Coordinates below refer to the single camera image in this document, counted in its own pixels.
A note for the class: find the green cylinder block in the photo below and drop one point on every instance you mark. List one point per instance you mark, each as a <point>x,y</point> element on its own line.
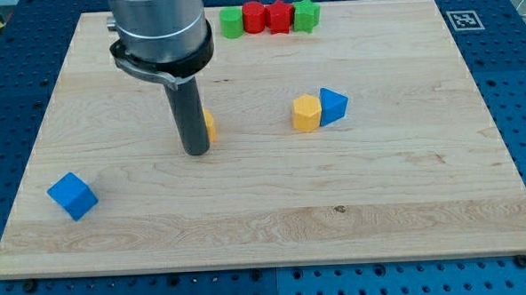
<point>231,21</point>

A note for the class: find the yellow hexagon block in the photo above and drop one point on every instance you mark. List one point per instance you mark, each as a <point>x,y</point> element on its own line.
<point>306,113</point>

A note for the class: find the blue cube block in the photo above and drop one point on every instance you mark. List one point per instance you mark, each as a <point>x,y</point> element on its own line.
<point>73,195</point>

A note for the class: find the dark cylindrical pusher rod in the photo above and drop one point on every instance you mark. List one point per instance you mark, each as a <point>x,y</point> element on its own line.
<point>187,110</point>

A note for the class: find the white fiducial marker tag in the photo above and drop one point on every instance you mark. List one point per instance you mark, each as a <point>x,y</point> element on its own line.
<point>464,20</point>

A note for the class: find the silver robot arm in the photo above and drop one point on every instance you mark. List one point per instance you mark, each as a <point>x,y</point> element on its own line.
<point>167,42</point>

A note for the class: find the yellow heart block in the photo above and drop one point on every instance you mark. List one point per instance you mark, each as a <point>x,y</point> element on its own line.
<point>210,125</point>

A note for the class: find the green star block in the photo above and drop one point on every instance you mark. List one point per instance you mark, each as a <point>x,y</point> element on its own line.
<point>306,15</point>

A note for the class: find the blue triangle block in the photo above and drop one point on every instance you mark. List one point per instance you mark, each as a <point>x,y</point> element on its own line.
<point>333,106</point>

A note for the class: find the red cylinder block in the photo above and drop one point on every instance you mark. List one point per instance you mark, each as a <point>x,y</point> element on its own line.
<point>254,18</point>

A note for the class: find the red star block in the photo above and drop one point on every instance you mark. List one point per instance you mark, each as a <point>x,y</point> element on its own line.
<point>279,17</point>

